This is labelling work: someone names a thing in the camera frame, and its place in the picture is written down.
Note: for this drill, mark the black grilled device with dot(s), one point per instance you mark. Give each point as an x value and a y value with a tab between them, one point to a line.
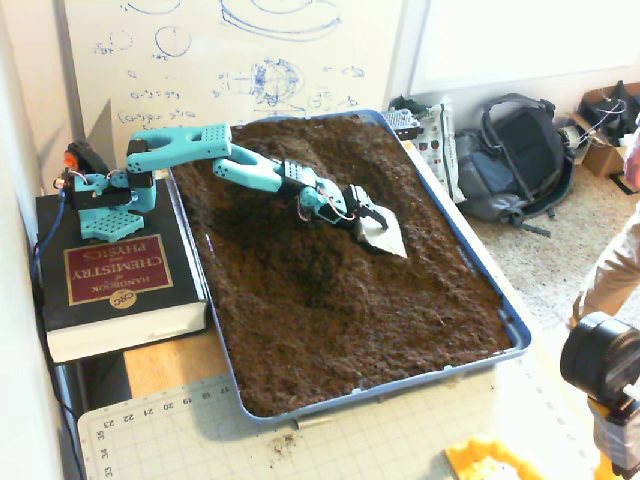
400	122

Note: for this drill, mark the person's hand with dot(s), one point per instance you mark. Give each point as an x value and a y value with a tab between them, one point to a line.
634	167

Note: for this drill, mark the brown soil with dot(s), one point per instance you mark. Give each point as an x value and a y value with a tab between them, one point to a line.
360	300

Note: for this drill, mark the whiteboard with blue drawings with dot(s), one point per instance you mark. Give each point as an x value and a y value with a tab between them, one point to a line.
225	45

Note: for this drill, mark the blue plastic tray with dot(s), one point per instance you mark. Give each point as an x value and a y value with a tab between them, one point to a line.
400	381

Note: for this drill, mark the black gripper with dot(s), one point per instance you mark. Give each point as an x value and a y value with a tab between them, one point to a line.
361	198

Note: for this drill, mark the black camera lens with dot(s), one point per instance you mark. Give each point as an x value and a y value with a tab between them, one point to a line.
600	355

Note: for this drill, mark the yellow plastic part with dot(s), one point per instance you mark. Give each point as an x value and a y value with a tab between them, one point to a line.
480	457

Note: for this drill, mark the cardboard box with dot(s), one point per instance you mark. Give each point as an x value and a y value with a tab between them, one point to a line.
605	155

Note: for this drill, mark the silver taped scoop blade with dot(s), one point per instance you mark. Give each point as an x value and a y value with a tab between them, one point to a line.
385	243

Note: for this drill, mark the blank white board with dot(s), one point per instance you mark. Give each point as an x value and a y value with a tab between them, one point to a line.
525	40

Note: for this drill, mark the black chemistry handbook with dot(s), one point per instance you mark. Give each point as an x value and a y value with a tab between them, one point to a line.
120	270

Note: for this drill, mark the grey-green cutting mat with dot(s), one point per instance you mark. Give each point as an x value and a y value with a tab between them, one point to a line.
350	445

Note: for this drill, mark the grey backpack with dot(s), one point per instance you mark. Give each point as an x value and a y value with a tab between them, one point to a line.
520	150

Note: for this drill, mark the yellow camera clamp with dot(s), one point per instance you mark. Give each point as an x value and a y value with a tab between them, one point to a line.
612	440

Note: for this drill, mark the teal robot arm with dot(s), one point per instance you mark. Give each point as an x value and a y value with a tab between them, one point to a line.
190	150

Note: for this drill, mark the khaki trouser leg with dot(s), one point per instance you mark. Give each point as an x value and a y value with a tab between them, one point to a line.
615	275

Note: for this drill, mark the white printed soil bag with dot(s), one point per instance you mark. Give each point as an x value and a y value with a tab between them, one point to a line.
440	150

